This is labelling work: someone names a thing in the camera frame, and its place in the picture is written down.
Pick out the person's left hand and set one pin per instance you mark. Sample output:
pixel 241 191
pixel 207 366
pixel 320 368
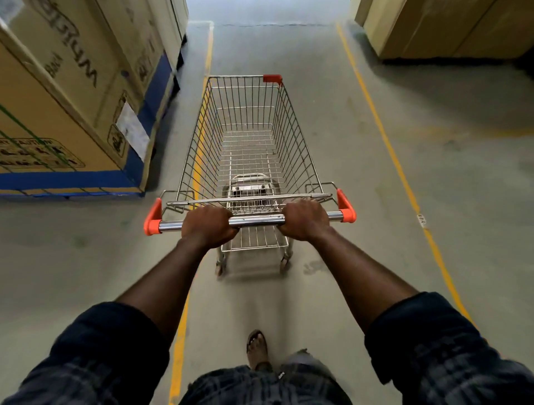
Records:
pixel 207 225

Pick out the person's right hand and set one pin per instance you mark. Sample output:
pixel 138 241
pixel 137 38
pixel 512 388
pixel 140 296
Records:
pixel 303 220

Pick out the person's right fingers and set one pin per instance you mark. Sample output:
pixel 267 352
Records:
pixel 297 207

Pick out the person's left fingers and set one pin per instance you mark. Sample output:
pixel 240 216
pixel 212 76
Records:
pixel 221 213

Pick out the person's right forearm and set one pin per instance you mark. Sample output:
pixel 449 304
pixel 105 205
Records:
pixel 358 277

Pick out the person's left forearm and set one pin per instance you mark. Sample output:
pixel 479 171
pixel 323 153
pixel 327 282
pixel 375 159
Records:
pixel 167 283

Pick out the white floor label sticker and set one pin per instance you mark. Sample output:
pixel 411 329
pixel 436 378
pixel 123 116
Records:
pixel 421 220

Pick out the person's foot in sandal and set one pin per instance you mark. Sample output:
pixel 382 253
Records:
pixel 257 349

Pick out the person's grey trousers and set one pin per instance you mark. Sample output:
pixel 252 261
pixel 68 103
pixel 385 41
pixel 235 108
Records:
pixel 302 362

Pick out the large cardboard box blue band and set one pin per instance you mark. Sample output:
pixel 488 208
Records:
pixel 62 104

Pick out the large cardboard appliance box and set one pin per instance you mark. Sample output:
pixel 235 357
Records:
pixel 173 25

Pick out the person's dark plaid shirt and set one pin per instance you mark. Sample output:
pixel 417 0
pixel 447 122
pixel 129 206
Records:
pixel 438 359

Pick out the plain large cardboard box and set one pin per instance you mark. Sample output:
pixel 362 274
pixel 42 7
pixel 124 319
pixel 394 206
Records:
pixel 446 27

